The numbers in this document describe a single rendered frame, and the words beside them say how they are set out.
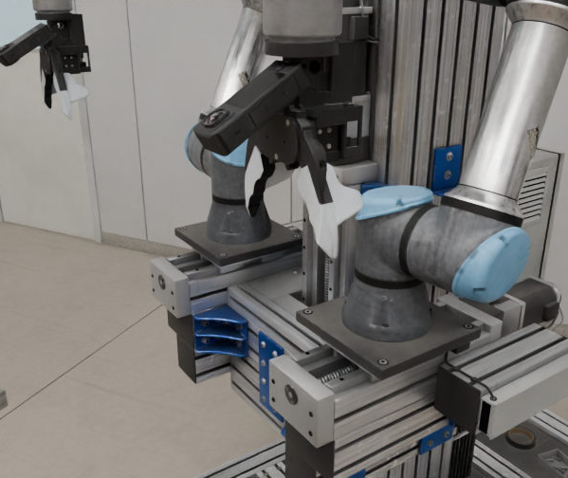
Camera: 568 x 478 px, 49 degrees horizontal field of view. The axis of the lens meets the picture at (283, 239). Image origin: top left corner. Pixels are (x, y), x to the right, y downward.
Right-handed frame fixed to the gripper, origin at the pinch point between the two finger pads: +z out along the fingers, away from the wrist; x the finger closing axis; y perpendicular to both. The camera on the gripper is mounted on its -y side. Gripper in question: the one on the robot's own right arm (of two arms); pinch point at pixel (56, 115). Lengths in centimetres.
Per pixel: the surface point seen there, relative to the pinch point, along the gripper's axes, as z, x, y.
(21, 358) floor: 132, 135, 5
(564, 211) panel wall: 68, 14, 218
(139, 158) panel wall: 71, 218, 101
